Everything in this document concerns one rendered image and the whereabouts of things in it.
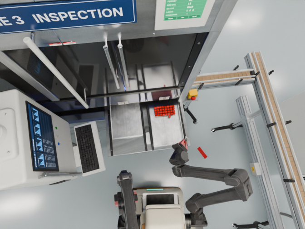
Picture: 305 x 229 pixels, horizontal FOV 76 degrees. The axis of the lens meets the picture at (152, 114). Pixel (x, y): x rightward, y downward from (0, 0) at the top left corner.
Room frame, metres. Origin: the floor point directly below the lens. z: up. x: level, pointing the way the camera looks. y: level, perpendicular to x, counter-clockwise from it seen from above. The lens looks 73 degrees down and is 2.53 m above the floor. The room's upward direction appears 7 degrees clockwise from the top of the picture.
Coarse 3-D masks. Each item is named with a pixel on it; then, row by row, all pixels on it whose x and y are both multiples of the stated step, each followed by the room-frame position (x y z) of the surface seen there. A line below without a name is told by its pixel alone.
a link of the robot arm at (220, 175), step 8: (184, 168) 0.05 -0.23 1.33; (192, 168) 0.05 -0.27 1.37; (200, 168) 0.06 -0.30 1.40; (208, 168) 0.06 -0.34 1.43; (184, 176) 0.00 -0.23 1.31; (192, 176) 0.01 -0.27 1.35; (200, 176) 0.01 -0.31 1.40; (208, 176) 0.02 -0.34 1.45; (216, 176) 0.02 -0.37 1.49; (224, 176) 0.03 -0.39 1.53; (232, 184) -0.01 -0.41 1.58
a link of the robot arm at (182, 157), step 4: (180, 152) 0.14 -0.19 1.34; (184, 152) 0.14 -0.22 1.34; (176, 156) 0.11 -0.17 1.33; (180, 156) 0.11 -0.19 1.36; (184, 156) 0.12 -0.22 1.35; (176, 160) 0.09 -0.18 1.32; (180, 160) 0.09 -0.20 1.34; (184, 160) 0.09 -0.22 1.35; (188, 160) 0.10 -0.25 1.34; (180, 164) 0.07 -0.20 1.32; (172, 168) 0.04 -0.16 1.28; (176, 168) 0.05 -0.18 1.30; (176, 172) 0.02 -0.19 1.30
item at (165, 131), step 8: (152, 112) 0.51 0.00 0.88; (176, 112) 0.54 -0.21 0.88; (152, 120) 0.44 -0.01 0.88; (160, 120) 0.45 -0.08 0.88; (168, 120) 0.46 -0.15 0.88; (176, 120) 0.46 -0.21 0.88; (152, 128) 0.37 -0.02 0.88; (160, 128) 0.38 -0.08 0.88; (168, 128) 0.39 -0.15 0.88; (176, 128) 0.39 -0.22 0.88; (152, 136) 0.29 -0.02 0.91; (160, 136) 0.31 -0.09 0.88; (168, 136) 0.32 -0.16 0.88; (176, 136) 0.32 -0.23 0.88; (160, 144) 0.24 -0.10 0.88; (168, 144) 0.24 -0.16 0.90
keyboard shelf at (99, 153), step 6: (78, 126) 0.32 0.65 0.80; (96, 126) 0.34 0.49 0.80; (96, 132) 0.29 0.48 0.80; (96, 138) 0.24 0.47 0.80; (96, 144) 0.18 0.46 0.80; (78, 150) 0.11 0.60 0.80; (96, 150) 0.13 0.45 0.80; (78, 156) 0.06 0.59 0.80; (102, 156) 0.09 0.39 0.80; (78, 162) 0.02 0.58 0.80; (102, 162) 0.04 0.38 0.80; (102, 168) -0.01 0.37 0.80; (84, 174) -0.08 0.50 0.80
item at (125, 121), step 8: (128, 104) 0.56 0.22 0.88; (136, 104) 0.57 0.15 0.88; (112, 112) 0.47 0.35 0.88; (120, 112) 0.48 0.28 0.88; (128, 112) 0.49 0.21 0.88; (136, 112) 0.49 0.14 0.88; (112, 120) 0.40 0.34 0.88; (120, 120) 0.40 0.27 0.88; (128, 120) 0.41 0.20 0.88; (136, 120) 0.42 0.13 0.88; (112, 128) 0.33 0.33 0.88; (120, 128) 0.34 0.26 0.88; (128, 128) 0.34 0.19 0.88; (136, 128) 0.35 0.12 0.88; (112, 136) 0.25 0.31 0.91; (120, 136) 0.27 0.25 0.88; (128, 136) 0.27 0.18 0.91
